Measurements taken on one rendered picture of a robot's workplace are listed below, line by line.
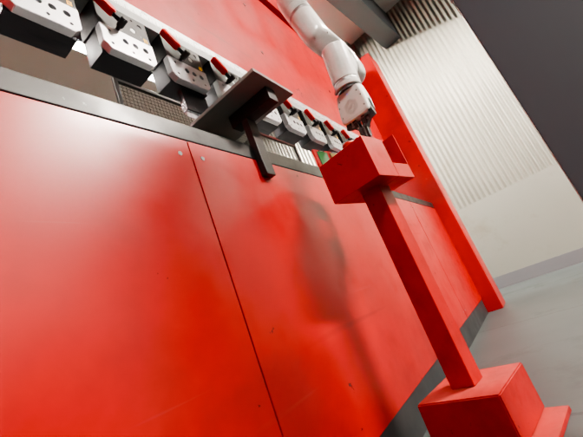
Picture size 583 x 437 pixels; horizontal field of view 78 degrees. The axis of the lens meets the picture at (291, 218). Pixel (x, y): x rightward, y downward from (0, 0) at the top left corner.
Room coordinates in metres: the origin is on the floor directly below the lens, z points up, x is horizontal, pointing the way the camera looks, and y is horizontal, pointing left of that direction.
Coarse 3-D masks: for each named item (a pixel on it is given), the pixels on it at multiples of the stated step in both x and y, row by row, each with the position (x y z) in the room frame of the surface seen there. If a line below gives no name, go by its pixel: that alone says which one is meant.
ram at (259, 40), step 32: (128, 0) 0.79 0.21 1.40; (160, 0) 0.91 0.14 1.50; (192, 0) 1.06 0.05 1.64; (224, 0) 1.28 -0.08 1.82; (256, 0) 1.60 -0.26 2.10; (192, 32) 1.00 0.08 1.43; (224, 32) 1.18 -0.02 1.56; (256, 32) 1.45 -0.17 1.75; (288, 32) 1.84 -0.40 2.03; (224, 64) 1.11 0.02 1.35; (256, 64) 1.32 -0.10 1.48; (288, 64) 1.64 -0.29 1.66; (320, 64) 2.14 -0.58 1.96; (320, 96) 1.88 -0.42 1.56
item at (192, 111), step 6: (180, 90) 0.92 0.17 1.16; (180, 96) 0.92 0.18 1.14; (186, 96) 0.92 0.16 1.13; (192, 96) 0.95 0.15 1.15; (198, 96) 0.97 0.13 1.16; (180, 102) 0.92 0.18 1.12; (186, 102) 0.92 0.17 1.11; (192, 102) 0.94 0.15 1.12; (198, 102) 0.96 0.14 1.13; (204, 102) 0.99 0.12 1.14; (186, 108) 0.92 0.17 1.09; (192, 108) 0.93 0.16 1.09; (198, 108) 0.96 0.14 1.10; (204, 108) 0.98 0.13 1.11; (192, 114) 0.94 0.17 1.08; (198, 114) 0.96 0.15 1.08
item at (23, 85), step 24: (0, 72) 0.39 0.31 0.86; (24, 96) 0.42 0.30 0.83; (48, 96) 0.44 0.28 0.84; (72, 96) 0.48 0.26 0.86; (120, 120) 0.54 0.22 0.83; (144, 120) 0.59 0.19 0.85; (168, 120) 0.64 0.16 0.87; (216, 144) 0.75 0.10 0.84; (240, 144) 0.84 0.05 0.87; (288, 168) 1.01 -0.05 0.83; (312, 168) 1.15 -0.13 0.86
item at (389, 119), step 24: (384, 96) 2.72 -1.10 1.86; (384, 120) 2.76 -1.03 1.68; (408, 144) 2.73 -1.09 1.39; (432, 168) 2.84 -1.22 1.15; (408, 192) 2.81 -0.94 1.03; (432, 192) 2.73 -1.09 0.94; (456, 216) 2.77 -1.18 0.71; (456, 240) 2.73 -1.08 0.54; (480, 264) 2.70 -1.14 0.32; (480, 288) 2.74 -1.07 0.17
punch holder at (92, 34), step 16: (80, 16) 0.71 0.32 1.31; (96, 16) 0.68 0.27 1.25; (112, 16) 0.72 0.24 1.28; (128, 16) 0.77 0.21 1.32; (80, 32) 0.72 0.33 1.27; (96, 32) 0.69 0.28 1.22; (112, 32) 0.71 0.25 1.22; (128, 32) 0.76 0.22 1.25; (144, 32) 0.80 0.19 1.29; (96, 48) 0.70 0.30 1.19; (112, 48) 0.70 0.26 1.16; (128, 48) 0.74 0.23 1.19; (144, 48) 0.78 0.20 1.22; (96, 64) 0.72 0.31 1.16; (112, 64) 0.74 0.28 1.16; (128, 64) 0.76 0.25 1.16; (144, 64) 0.78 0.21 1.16; (128, 80) 0.81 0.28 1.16; (144, 80) 0.83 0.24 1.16
